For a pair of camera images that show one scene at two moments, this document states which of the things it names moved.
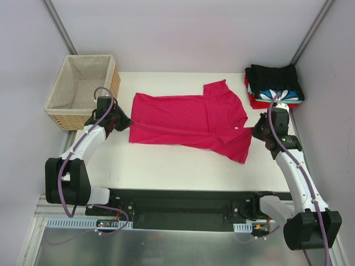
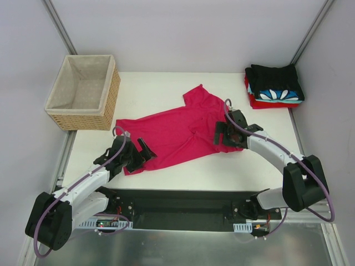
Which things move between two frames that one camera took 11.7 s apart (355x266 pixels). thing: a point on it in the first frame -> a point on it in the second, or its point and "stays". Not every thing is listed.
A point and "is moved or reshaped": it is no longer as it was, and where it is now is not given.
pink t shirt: [209, 122] is moved or reshaped
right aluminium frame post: [326, 8] stays
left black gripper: [118, 119] -> [137, 159]
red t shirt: [255, 105] stays
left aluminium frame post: [59, 26] stays
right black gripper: [260, 131] -> [224, 133]
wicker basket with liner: [71, 102] stays
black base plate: [182, 209] stays
